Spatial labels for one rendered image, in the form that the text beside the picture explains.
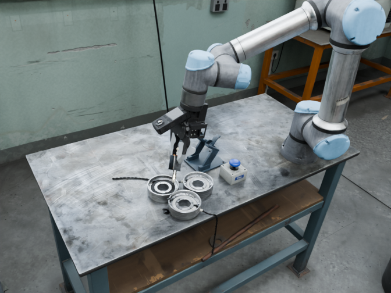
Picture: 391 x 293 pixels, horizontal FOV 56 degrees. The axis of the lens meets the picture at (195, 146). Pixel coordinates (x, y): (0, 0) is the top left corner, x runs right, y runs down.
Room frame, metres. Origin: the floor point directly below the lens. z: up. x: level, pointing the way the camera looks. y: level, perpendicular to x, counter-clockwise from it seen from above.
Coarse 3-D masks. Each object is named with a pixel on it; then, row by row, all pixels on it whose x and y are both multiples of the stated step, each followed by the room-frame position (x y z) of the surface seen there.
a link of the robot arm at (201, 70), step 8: (192, 56) 0.98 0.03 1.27; (200, 56) 0.97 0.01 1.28; (208, 56) 0.98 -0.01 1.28; (192, 64) 0.97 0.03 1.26; (200, 64) 0.96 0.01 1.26; (208, 64) 0.97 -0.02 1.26; (216, 64) 1.00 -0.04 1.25; (192, 72) 0.97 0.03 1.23; (200, 72) 0.96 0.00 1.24; (208, 72) 0.97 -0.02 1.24; (216, 72) 0.98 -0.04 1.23; (184, 80) 0.98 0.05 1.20; (192, 80) 0.96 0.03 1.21; (200, 80) 0.96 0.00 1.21; (208, 80) 0.97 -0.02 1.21; (184, 88) 0.97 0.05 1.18; (192, 88) 0.96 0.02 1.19; (200, 88) 0.96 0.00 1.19
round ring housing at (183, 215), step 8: (176, 192) 0.90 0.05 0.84; (184, 192) 0.91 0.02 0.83; (192, 192) 0.91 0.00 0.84; (168, 200) 0.86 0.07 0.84; (184, 200) 0.88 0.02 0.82; (200, 200) 0.87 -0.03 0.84; (168, 208) 0.85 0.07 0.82; (184, 208) 0.84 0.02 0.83; (200, 208) 0.85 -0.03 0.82; (176, 216) 0.82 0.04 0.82; (184, 216) 0.81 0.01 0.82; (192, 216) 0.82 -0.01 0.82
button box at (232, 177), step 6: (222, 168) 1.05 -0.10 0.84; (228, 168) 1.05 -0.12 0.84; (234, 168) 1.04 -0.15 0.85; (240, 168) 1.05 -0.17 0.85; (222, 174) 1.05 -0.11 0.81; (228, 174) 1.02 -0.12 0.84; (234, 174) 1.01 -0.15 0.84; (240, 174) 1.03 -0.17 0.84; (246, 174) 1.04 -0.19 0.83; (228, 180) 1.02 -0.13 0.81; (234, 180) 1.01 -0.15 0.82; (240, 180) 1.03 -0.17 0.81
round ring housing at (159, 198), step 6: (162, 174) 0.98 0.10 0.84; (150, 180) 0.95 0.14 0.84; (156, 180) 0.96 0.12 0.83; (150, 186) 0.93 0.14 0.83; (156, 186) 0.93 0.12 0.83; (162, 186) 0.95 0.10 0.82; (168, 186) 0.94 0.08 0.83; (150, 192) 0.90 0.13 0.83; (162, 192) 0.91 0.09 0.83; (156, 198) 0.88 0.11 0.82; (162, 198) 0.88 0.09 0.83
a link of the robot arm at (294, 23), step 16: (320, 0) 1.19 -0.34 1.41; (288, 16) 1.18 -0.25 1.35; (304, 16) 1.18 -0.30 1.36; (320, 16) 1.17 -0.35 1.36; (256, 32) 1.16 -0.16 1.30; (272, 32) 1.15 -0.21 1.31; (288, 32) 1.16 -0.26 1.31; (208, 48) 1.18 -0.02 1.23; (224, 48) 1.13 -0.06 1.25; (240, 48) 1.13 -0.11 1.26; (256, 48) 1.13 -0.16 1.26
